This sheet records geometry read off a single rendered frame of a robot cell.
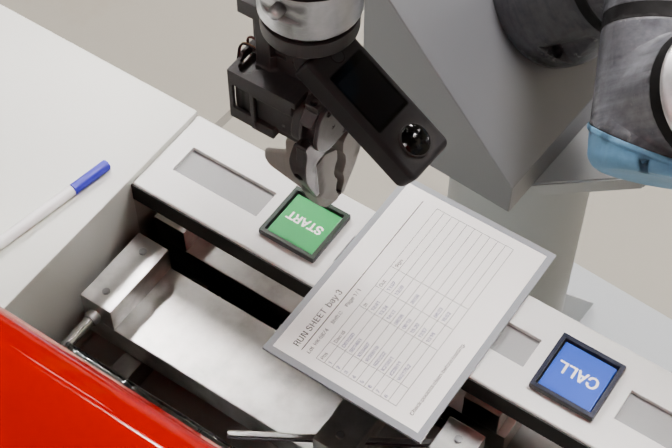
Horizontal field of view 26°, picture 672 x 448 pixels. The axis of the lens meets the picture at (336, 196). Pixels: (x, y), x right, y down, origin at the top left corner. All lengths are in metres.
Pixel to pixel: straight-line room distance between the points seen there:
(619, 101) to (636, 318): 1.12
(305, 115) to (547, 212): 0.60
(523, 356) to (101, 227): 0.37
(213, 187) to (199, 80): 1.38
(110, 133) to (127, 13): 1.47
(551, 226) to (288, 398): 0.50
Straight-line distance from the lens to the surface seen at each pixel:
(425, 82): 1.36
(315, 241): 1.21
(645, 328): 2.33
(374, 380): 1.14
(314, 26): 0.98
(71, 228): 1.24
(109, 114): 1.31
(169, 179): 1.26
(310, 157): 1.07
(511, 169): 1.39
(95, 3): 2.79
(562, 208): 1.61
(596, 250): 2.42
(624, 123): 1.24
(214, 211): 1.24
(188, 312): 1.28
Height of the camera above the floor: 1.95
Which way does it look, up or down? 53 degrees down
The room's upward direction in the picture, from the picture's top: straight up
